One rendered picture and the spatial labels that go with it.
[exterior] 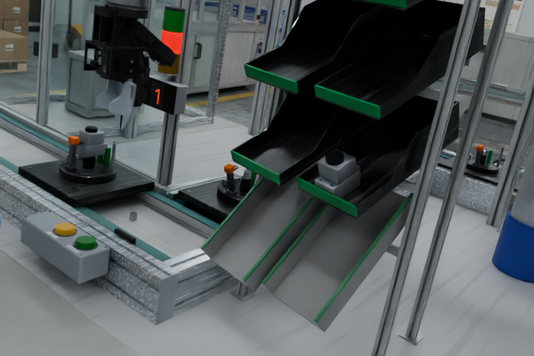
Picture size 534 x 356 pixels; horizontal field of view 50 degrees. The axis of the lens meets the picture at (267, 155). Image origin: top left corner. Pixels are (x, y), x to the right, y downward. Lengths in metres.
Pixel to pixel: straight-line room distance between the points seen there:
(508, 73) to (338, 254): 7.41
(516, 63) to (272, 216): 7.37
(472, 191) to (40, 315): 1.53
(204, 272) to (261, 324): 0.16
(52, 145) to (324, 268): 1.04
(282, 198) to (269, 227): 0.07
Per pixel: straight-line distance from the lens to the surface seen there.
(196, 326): 1.16
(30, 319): 1.16
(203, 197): 1.45
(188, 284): 1.17
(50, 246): 1.23
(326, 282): 1.01
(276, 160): 1.03
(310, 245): 1.06
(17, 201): 1.46
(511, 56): 8.33
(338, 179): 0.91
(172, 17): 1.39
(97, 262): 1.18
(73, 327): 1.14
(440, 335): 1.33
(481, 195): 2.16
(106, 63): 0.97
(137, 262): 1.14
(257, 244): 1.08
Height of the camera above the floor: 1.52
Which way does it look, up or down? 17 degrees down
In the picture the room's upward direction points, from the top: 10 degrees clockwise
